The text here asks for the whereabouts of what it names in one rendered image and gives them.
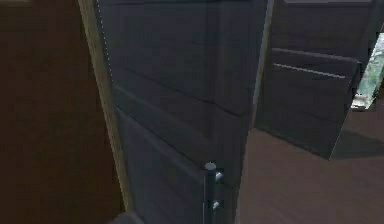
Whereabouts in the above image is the dark grey room door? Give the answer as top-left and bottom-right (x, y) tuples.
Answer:
(94, 0), (269, 224)

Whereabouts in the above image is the dark grey cabinet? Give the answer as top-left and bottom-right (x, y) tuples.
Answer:
(254, 47), (363, 161)

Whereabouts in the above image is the green framed window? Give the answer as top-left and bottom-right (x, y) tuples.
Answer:
(350, 32), (384, 111)

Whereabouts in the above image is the grey bar door handle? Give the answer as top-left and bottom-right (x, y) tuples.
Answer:
(202, 161), (225, 224)

